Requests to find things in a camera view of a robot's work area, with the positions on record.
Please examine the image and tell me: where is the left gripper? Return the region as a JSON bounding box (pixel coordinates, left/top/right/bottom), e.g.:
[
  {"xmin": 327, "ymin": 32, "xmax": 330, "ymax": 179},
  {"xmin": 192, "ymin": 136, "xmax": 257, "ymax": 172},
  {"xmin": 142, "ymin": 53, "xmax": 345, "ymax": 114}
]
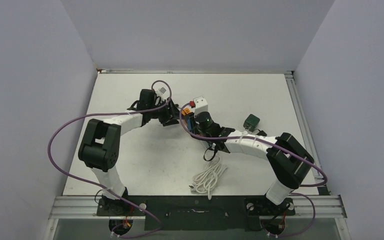
[{"xmin": 148, "ymin": 98, "xmax": 185, "ymax": 126}]

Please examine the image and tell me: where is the blue plug adapter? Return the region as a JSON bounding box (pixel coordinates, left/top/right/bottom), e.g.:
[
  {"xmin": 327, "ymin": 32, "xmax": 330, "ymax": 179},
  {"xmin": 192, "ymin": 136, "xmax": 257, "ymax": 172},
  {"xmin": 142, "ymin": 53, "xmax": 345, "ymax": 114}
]
[{"xmin": 184, "ymin": 116, "xmax": 195, "ymax": 132}]

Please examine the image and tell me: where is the green cube plug adapter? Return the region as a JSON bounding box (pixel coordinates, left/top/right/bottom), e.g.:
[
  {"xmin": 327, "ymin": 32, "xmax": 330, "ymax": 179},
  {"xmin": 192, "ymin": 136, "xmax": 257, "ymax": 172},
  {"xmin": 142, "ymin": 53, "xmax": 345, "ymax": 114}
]
[{"xmin": 242, "ymin": 114, "xmax": 260, "ymax": 133}]

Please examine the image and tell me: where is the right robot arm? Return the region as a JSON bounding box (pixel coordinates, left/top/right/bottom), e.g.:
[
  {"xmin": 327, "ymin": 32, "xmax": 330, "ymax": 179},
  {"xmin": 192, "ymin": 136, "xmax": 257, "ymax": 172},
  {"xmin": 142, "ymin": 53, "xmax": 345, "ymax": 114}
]
[{"xmin": 184, "ymin": 111, "xmax": 315, "ymax": 214}]

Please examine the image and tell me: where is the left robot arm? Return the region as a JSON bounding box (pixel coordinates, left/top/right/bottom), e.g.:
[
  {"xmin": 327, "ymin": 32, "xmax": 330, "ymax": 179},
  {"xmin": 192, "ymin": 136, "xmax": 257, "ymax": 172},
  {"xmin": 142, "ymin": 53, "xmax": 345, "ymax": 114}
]
[{"xmin": 78, "ymin": 87, "xmax": 179, "ymax": 215}]

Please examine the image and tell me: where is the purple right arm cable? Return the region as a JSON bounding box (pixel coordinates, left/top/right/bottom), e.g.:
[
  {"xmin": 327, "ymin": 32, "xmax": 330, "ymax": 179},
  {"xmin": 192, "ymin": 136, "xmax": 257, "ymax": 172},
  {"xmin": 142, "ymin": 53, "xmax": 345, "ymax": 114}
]
[{"xmin": 178, "ymin": 102, "xmax": 329, "ymax": 239}]

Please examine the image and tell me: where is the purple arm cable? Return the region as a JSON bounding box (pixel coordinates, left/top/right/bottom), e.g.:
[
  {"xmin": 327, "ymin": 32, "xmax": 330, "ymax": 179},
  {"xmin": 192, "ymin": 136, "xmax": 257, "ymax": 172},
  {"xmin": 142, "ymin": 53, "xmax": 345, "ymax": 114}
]
[
  {"xmin": 178, "ymin": 102, "xmax": 329, "ymax": 239},
  {"xmin": 47, "ymin": 80, "xmax": 173, "ymax": 239}
]

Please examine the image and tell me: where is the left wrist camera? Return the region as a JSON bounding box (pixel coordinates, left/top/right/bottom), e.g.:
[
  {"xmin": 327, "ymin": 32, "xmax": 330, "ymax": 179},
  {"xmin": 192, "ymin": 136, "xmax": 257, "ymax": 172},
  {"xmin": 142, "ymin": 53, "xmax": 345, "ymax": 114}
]
[{"xmin": 156, "ymin": 87, "xmax": 170, "ymax": 101}]

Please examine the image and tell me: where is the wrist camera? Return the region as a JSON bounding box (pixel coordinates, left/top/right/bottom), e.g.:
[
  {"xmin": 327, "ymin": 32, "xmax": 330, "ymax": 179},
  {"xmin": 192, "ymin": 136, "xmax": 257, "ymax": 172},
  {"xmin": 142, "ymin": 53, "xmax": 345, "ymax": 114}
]
[
  {"xmin": 189, "ymin": 96, "xmax": 209, "ymax": 115},
  {"xmin": 156, "ymin": 87, "xmax": 170, "ymax": 101}
]

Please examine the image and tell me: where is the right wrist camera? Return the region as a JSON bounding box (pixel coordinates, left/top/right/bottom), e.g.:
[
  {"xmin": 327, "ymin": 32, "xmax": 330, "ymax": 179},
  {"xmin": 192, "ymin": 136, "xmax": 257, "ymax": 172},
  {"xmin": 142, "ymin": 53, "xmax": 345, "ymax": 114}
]
[{"xmin": 189, "ymin": 96, "xmax": 209, "ymax": 115}]

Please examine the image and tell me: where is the white power strip cord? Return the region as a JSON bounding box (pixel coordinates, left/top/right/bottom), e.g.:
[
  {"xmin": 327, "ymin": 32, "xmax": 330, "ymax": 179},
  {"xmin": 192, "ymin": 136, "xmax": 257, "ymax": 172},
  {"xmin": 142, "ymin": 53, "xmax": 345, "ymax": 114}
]
[{"xmin": 188, "ymin": 155, "xmax": 229, "ymax": 201}]

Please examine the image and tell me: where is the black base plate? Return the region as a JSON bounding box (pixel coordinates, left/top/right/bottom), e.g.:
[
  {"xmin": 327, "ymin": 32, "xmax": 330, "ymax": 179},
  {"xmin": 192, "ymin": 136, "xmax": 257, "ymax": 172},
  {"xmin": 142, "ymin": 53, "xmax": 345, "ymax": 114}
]
[{"xmin": 96, "ymin": 195, "xmax": 296, "ymax": 231}]

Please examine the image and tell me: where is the aluminium right rail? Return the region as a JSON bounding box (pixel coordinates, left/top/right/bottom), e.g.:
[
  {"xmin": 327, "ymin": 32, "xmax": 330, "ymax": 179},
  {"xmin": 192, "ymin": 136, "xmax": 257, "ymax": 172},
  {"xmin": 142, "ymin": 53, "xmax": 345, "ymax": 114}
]
[{"xmin": 284, "ymin": 71, "xmax": 329, "ymax": 195}]

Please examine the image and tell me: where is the aluminium rail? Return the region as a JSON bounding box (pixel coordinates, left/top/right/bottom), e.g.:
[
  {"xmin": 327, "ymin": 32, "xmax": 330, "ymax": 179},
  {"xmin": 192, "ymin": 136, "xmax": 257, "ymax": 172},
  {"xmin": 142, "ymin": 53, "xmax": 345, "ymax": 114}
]
[
  {"xmin": 284, "ymin": 71, "xmax": 329, "ymax": 195},
  {"xmin": 48, "ymin": 196, "xmax": 147, "ymax": 220}
]

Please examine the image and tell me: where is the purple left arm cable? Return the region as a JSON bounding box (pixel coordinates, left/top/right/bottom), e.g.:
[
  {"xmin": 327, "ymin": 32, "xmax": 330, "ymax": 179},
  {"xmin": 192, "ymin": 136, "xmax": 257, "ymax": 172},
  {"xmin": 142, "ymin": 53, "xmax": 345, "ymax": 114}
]
[{"xmin": 47, "ymin": 80, "xmax": 173, "ymax": 239}]

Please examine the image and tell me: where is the aluminium front rail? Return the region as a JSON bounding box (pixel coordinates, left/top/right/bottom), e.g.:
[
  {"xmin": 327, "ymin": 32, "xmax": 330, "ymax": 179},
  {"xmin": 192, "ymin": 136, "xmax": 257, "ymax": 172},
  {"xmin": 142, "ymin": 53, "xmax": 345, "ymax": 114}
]
[{"xmin": 48, "ymin": 196, "xmax": 147, "ymax": 220}]

